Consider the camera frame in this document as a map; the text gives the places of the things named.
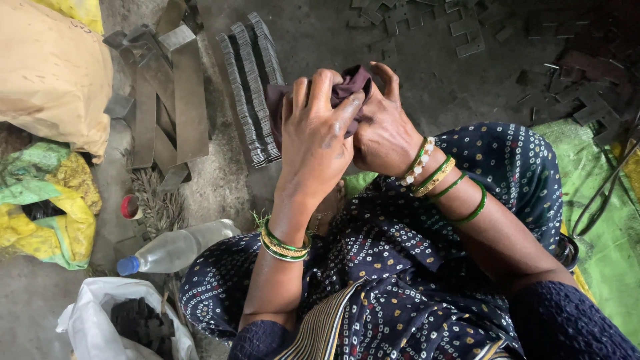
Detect white plastic bag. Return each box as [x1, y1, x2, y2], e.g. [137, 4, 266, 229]
[55, 277, 200, 360]

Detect dried grass broom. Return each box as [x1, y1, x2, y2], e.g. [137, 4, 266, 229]
[124, 149, 190, 242]

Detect black curved object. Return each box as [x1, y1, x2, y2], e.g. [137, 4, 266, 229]
[554, 232, 580, 272]

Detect scattered stamped metal brackets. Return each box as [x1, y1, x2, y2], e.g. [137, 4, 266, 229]
[347, 0, 487, 59]

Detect thick green bangle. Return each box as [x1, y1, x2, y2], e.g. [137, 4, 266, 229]
[446, 178, 488, 226]

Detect pile of bent metal channels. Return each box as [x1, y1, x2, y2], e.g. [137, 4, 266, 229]
[102, 22, 211, 194]

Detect person's right hand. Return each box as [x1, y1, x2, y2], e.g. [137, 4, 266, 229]
[352, 62, 427, 177]

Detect person's foot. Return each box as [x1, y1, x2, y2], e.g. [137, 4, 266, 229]
[309, 180, 347, 237]

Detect tan paper sack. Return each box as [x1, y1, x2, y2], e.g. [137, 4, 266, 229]
[0, 0, 114, 164]

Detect gold beaded bangle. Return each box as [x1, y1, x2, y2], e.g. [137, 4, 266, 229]
[260, 230, 310, 259]

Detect rows of thin metal plates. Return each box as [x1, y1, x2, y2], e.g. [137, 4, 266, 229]
[216, 12, 286, 169]

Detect dark looped wire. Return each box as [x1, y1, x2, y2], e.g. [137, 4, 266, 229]
[571, 114, 640, 239]

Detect heap of black flat pieces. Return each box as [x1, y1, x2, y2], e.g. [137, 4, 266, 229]
[110, 297, 176, 360]

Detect red and white small cup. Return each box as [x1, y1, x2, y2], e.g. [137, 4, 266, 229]
[120, 194, 144, 221]

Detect green woven mat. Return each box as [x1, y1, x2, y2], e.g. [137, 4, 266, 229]
[343, 119, 640, 347]

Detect person's left hand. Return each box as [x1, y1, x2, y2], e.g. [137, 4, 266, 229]
[276, 68, 366, 207]

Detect green and yellow woven bag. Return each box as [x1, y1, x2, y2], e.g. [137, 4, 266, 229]
[0, 142, 103, 271]

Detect white pearl bracelet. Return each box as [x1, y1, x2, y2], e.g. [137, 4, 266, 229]
[399, 136, 437, 187]

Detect yellow sack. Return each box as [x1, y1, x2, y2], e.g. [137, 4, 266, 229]
[29, 0, 104, 35]

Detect dark maroon cloth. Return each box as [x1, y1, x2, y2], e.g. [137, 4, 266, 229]
[264, 65, 374, 152]

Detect wide gold bangle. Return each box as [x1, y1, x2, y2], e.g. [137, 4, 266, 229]
[411, 154, 457, 199]

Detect heap of dark metal scrap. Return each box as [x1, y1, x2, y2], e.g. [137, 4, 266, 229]
[515, 49, 640, 147]

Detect thin green bangle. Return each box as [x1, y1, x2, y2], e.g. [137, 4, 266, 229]
[429, 171, 469, 204]

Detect dark blue dotted garment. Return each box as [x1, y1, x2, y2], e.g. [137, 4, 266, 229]
[178, 121, 640, 360]

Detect clear plastic bottle blue cap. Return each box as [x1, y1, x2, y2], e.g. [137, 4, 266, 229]
[117, 219, 242, 277]

